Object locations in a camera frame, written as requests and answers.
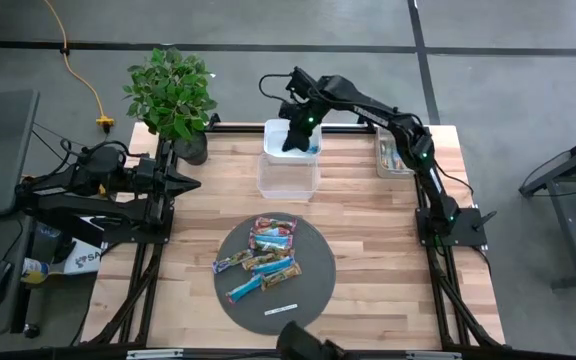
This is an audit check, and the yellow extension cord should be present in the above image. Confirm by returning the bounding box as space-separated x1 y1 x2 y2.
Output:
41 0 116 134

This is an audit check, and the black metal desk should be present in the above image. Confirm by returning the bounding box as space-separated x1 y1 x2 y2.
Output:
517 124 576 291

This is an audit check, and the green brown granola bar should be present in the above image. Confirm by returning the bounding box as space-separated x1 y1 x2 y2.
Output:
250 243 297 257

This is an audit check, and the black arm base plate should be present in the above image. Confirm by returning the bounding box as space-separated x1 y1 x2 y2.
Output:
414 206 499 248
101 208 176 246

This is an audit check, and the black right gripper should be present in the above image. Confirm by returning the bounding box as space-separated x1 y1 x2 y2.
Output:
278 94 326 154

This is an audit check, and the clear plastic bin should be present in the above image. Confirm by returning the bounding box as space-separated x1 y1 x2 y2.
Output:
256 151 321 202

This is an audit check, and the white printed box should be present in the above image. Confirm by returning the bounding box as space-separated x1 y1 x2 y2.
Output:
61 238 104 276

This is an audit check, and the white printed label strip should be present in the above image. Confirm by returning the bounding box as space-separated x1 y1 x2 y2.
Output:
263 303 299 317

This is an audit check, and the black aluminium table frame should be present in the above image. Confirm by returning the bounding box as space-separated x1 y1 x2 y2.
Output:
70 109 507 360

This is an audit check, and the beige bin with handles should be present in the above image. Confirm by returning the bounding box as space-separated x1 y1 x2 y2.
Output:
374 124 419 180

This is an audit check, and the yellow white bottle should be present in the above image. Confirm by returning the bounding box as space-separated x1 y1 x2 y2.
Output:
21 257 51 285

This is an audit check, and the potted green plant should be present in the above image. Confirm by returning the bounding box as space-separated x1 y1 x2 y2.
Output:
121 46 219 167

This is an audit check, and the white translucent plastic bin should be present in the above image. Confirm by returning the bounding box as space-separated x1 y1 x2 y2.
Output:
262 118 324 161

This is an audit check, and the silver frame bracket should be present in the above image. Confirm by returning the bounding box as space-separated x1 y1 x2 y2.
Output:
406 351 463 360
126 349 184 360

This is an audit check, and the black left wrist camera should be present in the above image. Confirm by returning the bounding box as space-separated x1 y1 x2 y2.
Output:
136 155 158 175

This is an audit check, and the round grey woven mat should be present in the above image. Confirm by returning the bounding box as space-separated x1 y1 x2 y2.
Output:
212 212 338 336

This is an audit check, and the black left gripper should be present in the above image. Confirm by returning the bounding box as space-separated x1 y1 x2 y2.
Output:
136 164 203 199

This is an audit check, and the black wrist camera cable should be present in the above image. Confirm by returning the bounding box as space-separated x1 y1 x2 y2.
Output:
258 73 295 105

